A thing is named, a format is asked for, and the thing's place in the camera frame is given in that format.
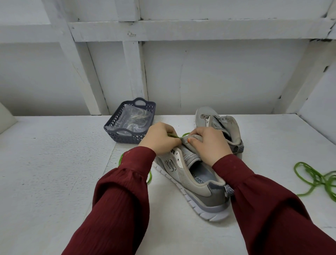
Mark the dark plastic lattice basket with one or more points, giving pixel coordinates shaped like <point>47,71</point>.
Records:
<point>113,134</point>

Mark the person's left forearm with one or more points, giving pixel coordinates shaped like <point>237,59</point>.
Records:
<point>113,205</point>

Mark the person's left hand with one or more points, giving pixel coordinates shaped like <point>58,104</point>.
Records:
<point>160,139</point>

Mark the person's right hand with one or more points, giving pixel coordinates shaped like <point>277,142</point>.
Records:
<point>212,144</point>

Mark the person's right forearm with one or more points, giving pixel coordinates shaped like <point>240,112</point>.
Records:
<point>278,210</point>

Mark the clear plastic bag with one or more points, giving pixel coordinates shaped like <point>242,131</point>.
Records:
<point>131,118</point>

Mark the grey mesh shoe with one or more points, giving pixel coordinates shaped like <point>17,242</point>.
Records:
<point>225,131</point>
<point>199,184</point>

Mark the green shoelace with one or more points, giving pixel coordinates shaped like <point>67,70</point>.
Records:
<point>148,177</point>
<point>317,178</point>

